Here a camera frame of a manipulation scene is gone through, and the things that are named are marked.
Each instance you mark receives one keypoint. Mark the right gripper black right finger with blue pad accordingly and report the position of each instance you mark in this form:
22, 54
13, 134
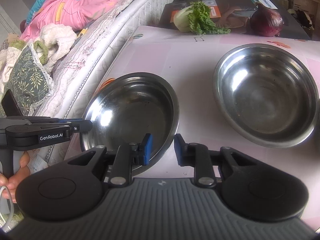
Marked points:
247, 186

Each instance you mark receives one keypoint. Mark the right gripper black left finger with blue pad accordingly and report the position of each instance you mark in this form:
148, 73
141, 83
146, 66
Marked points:
76, 186

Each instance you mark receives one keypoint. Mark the steel bowl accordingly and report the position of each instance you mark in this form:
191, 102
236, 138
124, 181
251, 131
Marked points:
127, 109
267, 95

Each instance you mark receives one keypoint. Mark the person's left hand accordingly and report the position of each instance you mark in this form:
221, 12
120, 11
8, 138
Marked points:
13, 182

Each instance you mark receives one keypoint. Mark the green floral pillow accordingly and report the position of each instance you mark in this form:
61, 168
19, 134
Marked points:
29, 82

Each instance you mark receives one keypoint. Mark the white fluffy towel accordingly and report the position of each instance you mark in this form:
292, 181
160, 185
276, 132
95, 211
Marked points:
53, 43

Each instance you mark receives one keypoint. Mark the pink cartoon quilt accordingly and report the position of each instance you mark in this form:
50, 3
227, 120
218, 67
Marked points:
74, 13

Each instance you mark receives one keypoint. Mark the green leafy cabbage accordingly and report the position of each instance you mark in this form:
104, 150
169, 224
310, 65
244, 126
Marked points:
196, 19

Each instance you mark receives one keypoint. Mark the white mattress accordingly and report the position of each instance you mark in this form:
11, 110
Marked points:
79, 74

